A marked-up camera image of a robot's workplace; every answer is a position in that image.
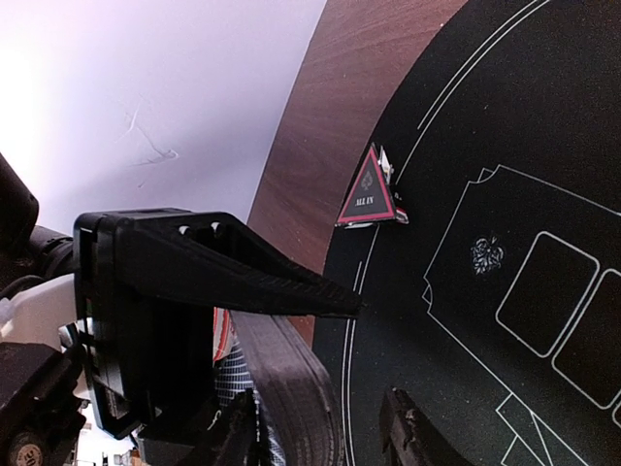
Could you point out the red triangular all-in marker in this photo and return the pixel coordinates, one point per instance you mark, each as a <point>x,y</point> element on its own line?
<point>371,198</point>

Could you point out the blue patterned card deck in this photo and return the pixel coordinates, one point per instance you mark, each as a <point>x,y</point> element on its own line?
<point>234,377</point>

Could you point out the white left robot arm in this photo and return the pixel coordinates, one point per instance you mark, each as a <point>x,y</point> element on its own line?
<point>42,357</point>

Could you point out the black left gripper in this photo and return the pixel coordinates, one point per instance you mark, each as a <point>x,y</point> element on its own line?
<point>145,288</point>

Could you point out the round black poker mat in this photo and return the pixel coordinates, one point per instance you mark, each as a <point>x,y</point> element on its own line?
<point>497,307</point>

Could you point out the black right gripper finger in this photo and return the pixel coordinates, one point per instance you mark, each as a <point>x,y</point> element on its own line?
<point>204,433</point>
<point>294,387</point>
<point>408,437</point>

